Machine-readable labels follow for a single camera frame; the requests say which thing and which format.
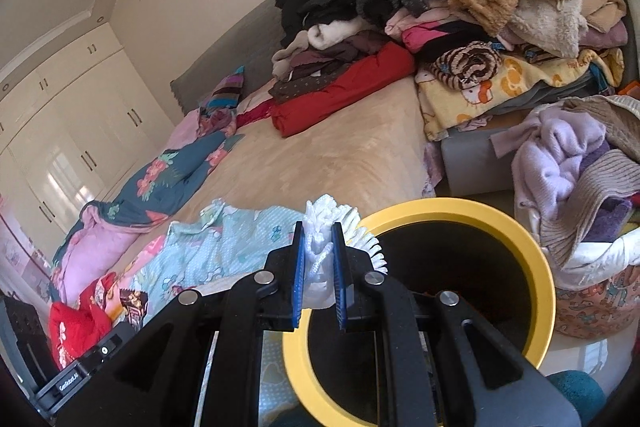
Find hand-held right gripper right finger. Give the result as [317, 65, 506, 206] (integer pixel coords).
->
[331, 223, 582, 427]

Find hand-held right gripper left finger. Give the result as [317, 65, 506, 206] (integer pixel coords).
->
[57, 222, 307, 427]

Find white ruffled sock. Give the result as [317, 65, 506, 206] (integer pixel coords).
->
[302, 193, 388, 310]

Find red printed cloth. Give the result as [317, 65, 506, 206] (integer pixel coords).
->
[49, 272, 123, 370]

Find light blue cat print blanket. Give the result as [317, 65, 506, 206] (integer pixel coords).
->
[135, 199, 311, 427]

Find dark snack wrapper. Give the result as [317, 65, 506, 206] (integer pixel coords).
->
[117, 288, 150, 325]

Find pink cartoon blanket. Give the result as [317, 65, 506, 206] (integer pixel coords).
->
[102, 234, 171, 308]

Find red white pillow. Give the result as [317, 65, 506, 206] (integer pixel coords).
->
[235, 89, 276, 130]

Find grey box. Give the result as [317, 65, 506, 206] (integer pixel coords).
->
[440, 127, 518, 198]

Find blue floral quilt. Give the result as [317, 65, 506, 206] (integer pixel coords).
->
[50, 132, 246, 303]

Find red garment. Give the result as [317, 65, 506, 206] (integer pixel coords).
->
[270, 42, 417, 138]

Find striped colourful pillow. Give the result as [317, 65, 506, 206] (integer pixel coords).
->
[200, 67, 246, 128]

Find dark mauve garment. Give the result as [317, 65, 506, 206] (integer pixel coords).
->
[270, 32, 391, 100]

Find white wardrobe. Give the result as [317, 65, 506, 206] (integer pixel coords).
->
[0, 22, 176, 258]

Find grey headboard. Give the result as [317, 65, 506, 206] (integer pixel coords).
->
[170, 0, 291, 115]

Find yellow cartoon blanket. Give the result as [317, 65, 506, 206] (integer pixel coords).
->
[416, 49, 626, 142]

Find white fleece garment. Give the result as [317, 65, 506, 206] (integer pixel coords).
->
[272, 19, 371, 72]

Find lavender fleece garment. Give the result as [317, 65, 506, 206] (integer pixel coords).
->
[512, 104, 611, 238]

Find brown striped garment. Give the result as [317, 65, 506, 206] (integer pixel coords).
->
[430, 41, 503, 90]

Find pink printed laundry basket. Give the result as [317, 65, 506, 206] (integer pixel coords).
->
[540, 227, 640, 340]

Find teal fuzzy object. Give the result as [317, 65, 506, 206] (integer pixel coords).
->
[547, 369, 608, 415]

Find beige ribbed sweater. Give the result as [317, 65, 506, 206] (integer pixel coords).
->
[542, 94, 640, 268]

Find pink garment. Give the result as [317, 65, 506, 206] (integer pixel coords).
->
[385, 7, 496, 52]

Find cream fleece garment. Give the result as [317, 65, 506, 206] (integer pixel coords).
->
[500, 0, 628, 60]

